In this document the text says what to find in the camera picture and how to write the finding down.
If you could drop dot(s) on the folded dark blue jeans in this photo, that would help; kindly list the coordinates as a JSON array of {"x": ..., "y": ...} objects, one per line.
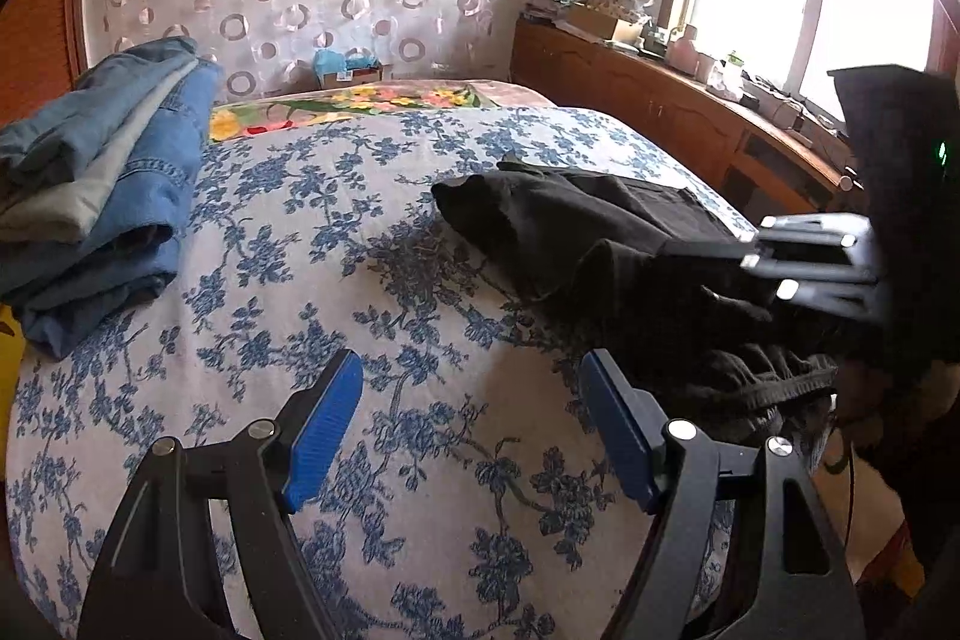
[{"x": 90, "y": 100}]

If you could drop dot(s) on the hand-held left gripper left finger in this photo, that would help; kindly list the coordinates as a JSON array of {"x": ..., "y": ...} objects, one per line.
[{"x": 324, "y": 430}]

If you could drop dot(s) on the folded grey-green pants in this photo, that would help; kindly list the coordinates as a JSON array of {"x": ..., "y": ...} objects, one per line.
[{"x": 82, "y": 190}]

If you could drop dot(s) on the pink jar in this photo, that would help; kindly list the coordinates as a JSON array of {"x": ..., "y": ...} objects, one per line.
[{"x": 682, "y": 51}]

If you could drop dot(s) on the blue floral bed sheet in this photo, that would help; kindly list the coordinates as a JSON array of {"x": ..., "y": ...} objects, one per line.
[{"x": 360, "y": 280}]

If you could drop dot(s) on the person's right forearm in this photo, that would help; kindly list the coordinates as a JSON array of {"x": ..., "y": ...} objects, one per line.
[{"x": 926, "y": 460}]

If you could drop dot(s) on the small cardboard box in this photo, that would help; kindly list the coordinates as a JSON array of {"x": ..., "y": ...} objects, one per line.
[{"x": 349, "y": 70}]

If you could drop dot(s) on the black pants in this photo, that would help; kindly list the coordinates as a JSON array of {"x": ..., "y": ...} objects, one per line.
[{"x": 600, "y": 235}]

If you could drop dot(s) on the yellow object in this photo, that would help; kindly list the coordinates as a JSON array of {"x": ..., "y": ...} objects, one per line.
[{"x": 7, "y": 325}]

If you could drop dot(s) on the wooden cabinet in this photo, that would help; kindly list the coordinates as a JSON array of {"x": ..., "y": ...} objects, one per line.
[{"x": 645, "y": 100}]

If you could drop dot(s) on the folded light blue jeans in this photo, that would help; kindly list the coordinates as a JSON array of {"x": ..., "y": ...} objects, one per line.
[{"x": 142, "y": 205}]

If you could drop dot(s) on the stack of papers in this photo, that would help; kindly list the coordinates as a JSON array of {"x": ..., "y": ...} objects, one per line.
[{"x": 551, "y": 3}]

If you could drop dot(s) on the open cardboard box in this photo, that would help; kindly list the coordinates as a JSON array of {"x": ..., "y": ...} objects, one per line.
[{"x": 604, "y": 21}]

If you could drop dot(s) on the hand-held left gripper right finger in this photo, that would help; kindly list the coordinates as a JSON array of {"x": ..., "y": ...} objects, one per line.
[{"x": 616, "y": 430}]

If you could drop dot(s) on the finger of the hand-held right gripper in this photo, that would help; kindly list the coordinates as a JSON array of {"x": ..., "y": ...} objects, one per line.
[
  {"x": 832, "y": 302},
  {"x": 810, "y": 250}
]

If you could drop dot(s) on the colourful floral pillow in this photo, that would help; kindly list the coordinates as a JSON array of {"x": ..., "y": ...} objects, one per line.
[{"x": 360, "y": 104}]

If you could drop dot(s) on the orange wooden panel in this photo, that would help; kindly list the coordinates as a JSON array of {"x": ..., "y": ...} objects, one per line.
[{"x": 41, "y": 33}]

